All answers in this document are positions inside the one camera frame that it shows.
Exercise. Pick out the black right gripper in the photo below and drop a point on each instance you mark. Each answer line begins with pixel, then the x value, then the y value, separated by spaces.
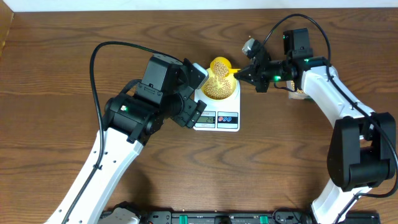
pixel 256 77

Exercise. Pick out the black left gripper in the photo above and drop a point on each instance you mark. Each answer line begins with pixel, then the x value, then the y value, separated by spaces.
pixel 190 113

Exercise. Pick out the yellow measuring scoop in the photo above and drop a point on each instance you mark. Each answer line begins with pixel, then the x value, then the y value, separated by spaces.
pixel 226 62

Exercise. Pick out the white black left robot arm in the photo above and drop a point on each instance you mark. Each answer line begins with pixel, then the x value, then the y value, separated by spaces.
pixel 129 120

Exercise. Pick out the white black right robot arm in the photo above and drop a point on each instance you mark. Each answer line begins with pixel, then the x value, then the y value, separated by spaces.
pixel 361 154

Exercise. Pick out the soybeans in scoop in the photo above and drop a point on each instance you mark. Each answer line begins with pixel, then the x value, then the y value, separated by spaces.
pixel 220 69

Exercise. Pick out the yellow plastic bowl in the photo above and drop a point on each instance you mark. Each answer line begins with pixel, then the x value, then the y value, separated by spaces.
pixel 229 77

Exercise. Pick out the soybeans in yellow bowl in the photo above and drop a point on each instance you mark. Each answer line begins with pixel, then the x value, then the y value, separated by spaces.
pixel 218 88

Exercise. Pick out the white digital kitchen scale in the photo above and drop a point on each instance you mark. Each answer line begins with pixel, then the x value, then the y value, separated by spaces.
pixel 220 115

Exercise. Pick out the soybeans pile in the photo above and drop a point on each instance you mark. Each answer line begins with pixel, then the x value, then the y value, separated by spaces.
pixel 295 89

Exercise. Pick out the clear plastic container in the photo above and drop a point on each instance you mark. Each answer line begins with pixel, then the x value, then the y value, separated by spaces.
pixel 297 95

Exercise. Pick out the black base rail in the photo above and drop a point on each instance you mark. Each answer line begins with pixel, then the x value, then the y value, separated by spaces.
pixel 125 213

